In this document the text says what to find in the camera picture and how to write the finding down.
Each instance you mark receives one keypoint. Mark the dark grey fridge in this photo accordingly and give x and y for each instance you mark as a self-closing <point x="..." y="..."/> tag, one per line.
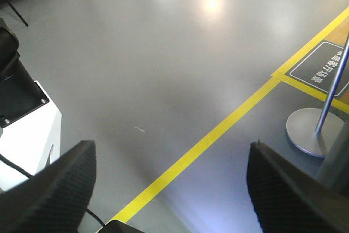
<point x="333" y="173"/>

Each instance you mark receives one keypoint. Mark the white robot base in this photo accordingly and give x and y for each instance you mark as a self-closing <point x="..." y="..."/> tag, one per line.
<point x="30" y="120"/>

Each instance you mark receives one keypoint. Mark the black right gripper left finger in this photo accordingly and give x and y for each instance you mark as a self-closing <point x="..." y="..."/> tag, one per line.
<point x="56" y="198"/>

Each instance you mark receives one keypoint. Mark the black floor sign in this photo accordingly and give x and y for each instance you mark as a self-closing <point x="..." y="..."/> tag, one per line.
<point x="318" y="67"/>

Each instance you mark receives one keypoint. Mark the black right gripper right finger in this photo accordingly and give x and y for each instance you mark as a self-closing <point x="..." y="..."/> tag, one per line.
<point x="285" y="199"/>

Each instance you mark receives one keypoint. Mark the steel stanchion post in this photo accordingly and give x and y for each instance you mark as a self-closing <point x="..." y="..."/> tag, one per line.
<point x="314" y="130"/>

